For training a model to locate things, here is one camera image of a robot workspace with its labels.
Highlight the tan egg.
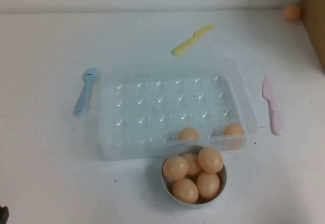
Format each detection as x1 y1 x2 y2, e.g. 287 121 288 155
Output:
180 152 204 176
172 178 199 205
196 172 221 201
198 146 224 174
178 127 200 141
162 155 189 181
222 123 245 137
283 4 303 20

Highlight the clear plastic egg box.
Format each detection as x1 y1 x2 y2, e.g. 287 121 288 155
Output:
97 57 259 161

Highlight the brown cardboard box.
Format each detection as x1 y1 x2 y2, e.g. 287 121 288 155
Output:
300 0 325 74

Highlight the yellow plastic knife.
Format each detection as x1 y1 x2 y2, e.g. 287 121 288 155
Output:
172 23 217 56

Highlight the blue plastic fork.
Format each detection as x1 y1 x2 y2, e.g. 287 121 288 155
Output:
74 67 100 117

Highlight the grey blue round bowl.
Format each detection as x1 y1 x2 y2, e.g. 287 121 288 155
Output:
161 145 227 205

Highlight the pink plastic knife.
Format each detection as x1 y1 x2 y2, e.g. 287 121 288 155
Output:
262 76 285 136

